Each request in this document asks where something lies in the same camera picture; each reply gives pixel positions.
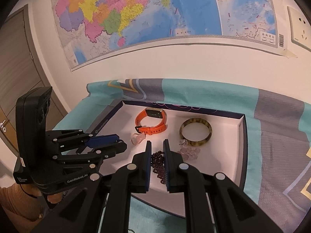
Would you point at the dark blue cardboard box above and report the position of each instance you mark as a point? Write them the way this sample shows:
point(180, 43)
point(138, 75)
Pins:
point(218, 165)

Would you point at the colourful wall map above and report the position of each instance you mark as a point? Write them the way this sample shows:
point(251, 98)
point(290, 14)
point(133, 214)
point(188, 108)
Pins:
point(158, 9)

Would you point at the white wall socket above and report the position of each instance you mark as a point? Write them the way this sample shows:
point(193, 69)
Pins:
point(301, 26)

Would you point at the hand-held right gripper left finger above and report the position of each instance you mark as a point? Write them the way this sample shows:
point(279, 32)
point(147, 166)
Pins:
point(148, 165)

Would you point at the person's left forearm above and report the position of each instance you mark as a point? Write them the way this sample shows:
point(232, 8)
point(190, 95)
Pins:
point(14, 206)

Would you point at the person's left hand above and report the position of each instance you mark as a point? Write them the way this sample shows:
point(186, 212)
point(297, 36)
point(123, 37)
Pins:
point(54, 199)

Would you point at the teal and grey printed blanket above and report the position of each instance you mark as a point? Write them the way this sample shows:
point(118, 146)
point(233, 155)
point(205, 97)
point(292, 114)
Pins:
point(274, 131)

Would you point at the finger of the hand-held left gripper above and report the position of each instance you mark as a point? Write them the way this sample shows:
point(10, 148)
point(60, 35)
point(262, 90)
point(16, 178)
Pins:
point(104, 139)
point(114, 149)

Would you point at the orange smart watch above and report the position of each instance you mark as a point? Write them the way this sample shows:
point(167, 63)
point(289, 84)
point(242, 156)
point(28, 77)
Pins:
point(153, 113)

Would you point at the piece of masking tape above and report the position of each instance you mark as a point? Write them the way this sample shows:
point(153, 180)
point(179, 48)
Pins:
point(289, 53)

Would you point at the tortoiseshell bangle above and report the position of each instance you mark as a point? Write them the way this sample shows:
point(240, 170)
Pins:
point(184, 123)

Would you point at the grey wooden door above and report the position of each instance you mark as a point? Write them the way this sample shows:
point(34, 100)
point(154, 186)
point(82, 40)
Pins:
point(17, 60)

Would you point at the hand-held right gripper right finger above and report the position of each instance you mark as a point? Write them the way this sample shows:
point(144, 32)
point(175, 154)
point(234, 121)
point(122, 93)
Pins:
point(166, 165)

